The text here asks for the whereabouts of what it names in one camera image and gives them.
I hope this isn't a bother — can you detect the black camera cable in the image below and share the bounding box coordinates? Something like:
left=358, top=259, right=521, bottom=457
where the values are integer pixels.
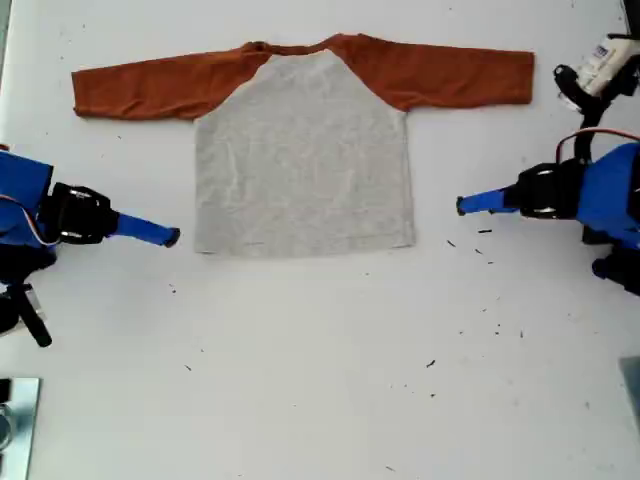
left=618, top=0, right=635, bottom=39

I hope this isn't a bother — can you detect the red white black servo wire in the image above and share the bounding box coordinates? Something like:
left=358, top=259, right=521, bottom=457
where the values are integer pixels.
left=0, top=193, right=59, bottom=250
left=556, top=128, right=640, bottom=162

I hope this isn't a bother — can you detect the shiny steel plate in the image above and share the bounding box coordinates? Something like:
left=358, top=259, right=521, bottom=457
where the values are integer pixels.
left=0, top=377, right=42, bottom=480

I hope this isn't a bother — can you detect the grey and rust raglan t-shirt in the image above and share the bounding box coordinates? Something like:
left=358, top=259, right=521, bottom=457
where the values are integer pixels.
left=71, top=33, right=536, bottom=259

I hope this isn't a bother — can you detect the short black camera stalk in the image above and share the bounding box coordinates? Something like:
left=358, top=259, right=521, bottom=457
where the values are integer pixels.
left=552, top=63, right=609, bottom=164
left=15, top=282, right=54, bottom=349

